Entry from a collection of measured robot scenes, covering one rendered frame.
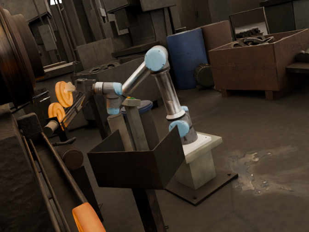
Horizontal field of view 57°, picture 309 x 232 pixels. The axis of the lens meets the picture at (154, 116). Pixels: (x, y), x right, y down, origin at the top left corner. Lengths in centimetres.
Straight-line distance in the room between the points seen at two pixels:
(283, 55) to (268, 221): 208
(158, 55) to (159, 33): 366
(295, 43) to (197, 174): 213
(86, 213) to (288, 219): 127
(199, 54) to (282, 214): 334
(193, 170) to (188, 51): 295
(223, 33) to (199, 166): 330
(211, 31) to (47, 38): 250
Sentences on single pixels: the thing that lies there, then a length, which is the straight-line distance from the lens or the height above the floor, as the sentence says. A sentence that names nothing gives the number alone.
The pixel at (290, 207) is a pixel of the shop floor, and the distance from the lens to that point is 174.
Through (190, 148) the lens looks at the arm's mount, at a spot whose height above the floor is 32.
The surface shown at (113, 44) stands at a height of 97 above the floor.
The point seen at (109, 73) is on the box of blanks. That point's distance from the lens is 356.
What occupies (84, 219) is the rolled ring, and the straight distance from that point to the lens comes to 54.
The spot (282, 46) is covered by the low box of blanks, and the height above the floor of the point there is 56.
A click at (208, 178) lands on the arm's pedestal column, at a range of 198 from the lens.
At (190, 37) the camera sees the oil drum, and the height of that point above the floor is 78.
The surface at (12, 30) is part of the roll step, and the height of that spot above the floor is 118.
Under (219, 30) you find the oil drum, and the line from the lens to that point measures 487.
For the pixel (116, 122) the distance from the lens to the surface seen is 214.
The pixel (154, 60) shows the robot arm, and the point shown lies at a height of 90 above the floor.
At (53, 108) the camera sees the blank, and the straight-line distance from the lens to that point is 182.
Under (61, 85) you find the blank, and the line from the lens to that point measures 178.
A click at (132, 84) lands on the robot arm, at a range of 178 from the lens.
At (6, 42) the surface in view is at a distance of 117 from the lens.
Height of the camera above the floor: 106
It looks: 17 degrees down
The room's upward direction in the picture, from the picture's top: 15 degrees counter-clockwise
